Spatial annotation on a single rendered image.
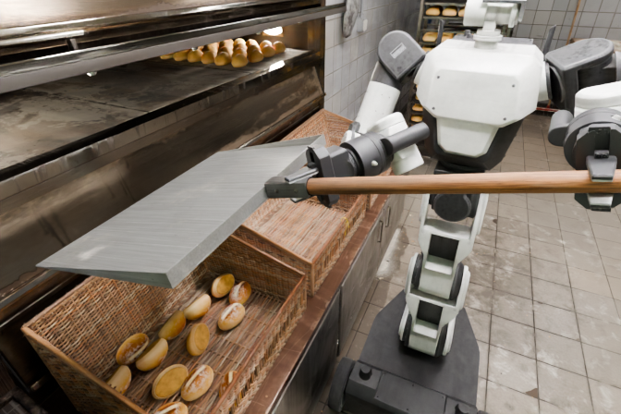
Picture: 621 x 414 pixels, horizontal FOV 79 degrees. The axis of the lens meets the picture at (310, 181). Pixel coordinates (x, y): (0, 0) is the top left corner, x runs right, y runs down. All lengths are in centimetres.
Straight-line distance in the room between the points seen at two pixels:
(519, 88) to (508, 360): 144
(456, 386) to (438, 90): 117
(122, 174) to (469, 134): 96
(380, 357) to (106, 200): 121
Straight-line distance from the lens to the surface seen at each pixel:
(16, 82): 84
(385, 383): 166
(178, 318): 128
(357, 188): 64
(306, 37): 225
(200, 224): 72
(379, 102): 105
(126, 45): 97
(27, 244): 110
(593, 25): 561
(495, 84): 97
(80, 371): 105
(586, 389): 219
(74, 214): 114
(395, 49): 106
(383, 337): 181
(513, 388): 204
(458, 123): 102
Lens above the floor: 157
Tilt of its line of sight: 29 degrees down
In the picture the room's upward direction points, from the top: straight up
